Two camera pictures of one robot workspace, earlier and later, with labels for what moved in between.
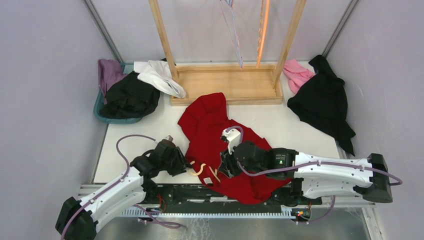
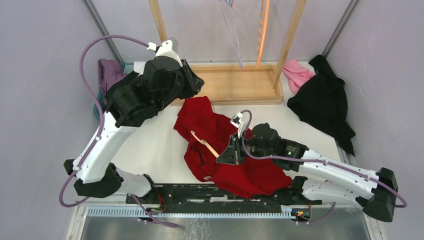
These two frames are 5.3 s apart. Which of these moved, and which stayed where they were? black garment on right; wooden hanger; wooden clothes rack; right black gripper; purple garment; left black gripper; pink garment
Moved: left black gripper; right black gripper; wooden hanger
Stayed: wooden clothes rack; black garment on right; pink garment; purple garment
